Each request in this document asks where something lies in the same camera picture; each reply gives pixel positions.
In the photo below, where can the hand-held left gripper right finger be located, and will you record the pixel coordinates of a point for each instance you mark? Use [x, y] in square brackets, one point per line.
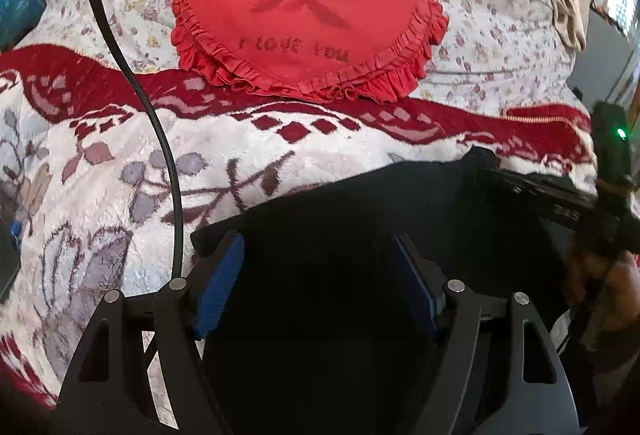
[415, 285]

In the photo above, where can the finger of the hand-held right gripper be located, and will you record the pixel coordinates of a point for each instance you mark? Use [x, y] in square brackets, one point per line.
[537, 200]

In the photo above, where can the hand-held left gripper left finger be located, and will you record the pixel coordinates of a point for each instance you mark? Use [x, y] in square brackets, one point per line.
[222, 275]

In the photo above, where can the black pants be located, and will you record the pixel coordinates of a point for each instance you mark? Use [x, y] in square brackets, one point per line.
[325, 275]

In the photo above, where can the person's right hand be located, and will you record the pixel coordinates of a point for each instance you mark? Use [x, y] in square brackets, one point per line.
[612, 287]

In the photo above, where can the red and white floral blanket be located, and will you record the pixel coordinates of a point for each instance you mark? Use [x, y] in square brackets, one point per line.
[100, 175]

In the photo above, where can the white floral quilt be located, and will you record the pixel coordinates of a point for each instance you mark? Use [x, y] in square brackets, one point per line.
[450, 15]

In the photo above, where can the red heart-shaped pillow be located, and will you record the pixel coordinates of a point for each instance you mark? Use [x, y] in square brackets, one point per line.
[305, 10]

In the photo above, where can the blue plastic bag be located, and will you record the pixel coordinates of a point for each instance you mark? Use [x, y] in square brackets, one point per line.
[17, 2]

